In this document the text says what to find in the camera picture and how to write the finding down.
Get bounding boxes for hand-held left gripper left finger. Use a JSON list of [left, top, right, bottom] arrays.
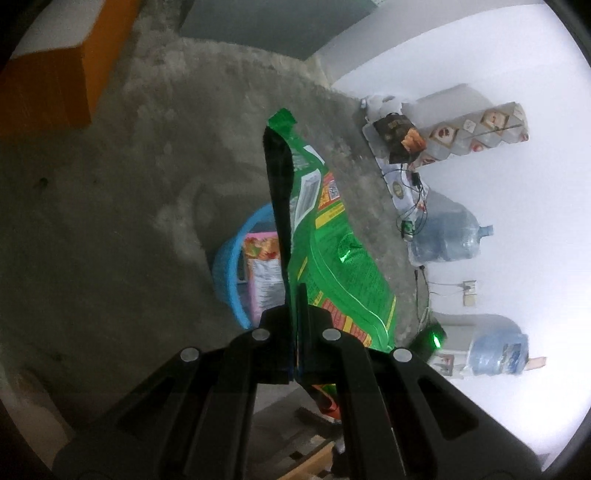
[[53, 307, 296, 480]]

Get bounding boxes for blue plastic basket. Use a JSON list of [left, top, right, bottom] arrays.
[[212, 203, 288, 330]]

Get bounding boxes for white plastic bag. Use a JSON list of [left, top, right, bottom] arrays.
[[359, 94, 403, 121]]

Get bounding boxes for white patterned box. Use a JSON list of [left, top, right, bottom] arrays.
[[364, 124, 433, 214]]

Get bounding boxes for white cable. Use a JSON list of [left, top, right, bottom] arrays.
[[414, 267, 465, 334]]

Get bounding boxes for clear water jug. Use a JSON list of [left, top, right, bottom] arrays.
[[408, 191, 495, 265]]

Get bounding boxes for dark brown snack bag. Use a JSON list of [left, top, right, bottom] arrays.
[[372, 113, 428, 165]]

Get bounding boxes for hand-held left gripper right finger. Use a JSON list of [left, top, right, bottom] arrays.
[[294, 283, 542, 480]]

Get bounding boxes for pink flowered snack bag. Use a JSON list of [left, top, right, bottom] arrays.
[[242, 233, 285, 325]]

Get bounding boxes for blue-labelled water jug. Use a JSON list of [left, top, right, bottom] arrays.
[[468, 332, 530, 377]]

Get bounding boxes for black cables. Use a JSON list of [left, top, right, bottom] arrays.
[[382, 165, 431, 243]]

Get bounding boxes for grey cabinet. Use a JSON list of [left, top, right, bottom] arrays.
[[179, 0, 385, 62]]

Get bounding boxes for large green snack bag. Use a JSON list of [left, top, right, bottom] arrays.
[[262, 108, 398, 424]]

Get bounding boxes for orange box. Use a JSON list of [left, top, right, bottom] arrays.
[[0, 0, 141, 137]]

